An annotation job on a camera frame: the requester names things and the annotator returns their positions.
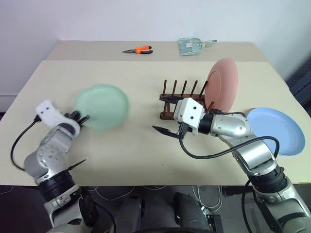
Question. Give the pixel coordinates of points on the black box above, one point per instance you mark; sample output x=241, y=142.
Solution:
x=215, y=223

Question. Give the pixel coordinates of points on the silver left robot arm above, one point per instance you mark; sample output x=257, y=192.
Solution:
x=46, y=155

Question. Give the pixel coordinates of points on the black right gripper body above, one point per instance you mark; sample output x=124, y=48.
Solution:
x=185, y=128

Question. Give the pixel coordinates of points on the blue plate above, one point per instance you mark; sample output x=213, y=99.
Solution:
x=279, y=131

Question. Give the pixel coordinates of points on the green transparent plastic packet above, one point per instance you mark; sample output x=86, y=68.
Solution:
x=188, y=46

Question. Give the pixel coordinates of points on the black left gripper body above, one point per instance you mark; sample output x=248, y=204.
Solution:
x=71, y=116

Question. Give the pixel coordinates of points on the black zip tie tail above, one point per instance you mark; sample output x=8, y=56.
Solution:
x=77, y=163

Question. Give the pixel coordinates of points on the black ribbed object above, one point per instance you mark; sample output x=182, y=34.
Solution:
x=301, y=82

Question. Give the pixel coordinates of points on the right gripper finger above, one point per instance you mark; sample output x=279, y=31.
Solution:
x=172, y=99
x=166, y=131

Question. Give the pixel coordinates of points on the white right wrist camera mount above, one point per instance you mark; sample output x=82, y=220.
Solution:
x=192, y=111

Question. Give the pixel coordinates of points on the green plate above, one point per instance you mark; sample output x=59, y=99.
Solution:
x=104, y=106

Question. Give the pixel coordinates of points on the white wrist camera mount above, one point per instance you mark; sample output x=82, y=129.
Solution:
x=47, y=110
x=192, y=111

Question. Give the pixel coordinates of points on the dark rounded shape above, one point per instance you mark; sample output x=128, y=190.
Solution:
x=128, y=213
x=189, y=213

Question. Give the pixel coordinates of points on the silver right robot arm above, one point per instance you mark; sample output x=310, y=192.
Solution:
x=252, y=150

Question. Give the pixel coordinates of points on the pink plate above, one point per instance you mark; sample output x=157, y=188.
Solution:
x=222, y=85

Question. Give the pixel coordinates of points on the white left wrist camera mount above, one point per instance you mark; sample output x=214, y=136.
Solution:
x=47, y=110

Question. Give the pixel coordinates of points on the dark wooden dish rack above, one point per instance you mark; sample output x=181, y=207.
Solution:
x=167, y=109

